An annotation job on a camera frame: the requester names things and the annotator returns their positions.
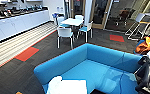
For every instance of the white high stool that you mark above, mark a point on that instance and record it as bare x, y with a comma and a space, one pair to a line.
136, 25

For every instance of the white chair blue seat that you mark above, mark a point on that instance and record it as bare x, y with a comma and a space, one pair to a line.
86, 29

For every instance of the orange garment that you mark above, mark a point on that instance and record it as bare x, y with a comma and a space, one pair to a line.
147, 45

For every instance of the dark red office chair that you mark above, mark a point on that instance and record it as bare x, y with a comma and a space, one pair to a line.
124, 15

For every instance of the white square table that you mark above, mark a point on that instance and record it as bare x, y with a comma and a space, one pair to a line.
72, 21

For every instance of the white lower kitchen cabinets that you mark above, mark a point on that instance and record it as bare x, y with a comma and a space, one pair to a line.
17, 25

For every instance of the wooden glass door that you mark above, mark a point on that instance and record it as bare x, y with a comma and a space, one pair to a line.
101, 13
78, 6

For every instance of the white T-shirt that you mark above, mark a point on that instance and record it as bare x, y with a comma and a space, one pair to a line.
66, 86

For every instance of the blue sofa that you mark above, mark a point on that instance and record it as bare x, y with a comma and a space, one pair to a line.
91, 66

